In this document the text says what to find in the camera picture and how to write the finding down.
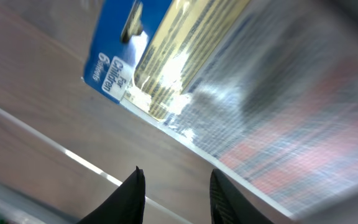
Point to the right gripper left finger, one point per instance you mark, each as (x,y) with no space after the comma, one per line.
(124,206)

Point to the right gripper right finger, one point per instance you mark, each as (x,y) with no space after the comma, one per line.
(228,205)

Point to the clear plastic container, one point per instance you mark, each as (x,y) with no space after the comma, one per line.
(44,46)

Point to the blue fever patch box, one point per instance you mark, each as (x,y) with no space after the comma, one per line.
(266,91)

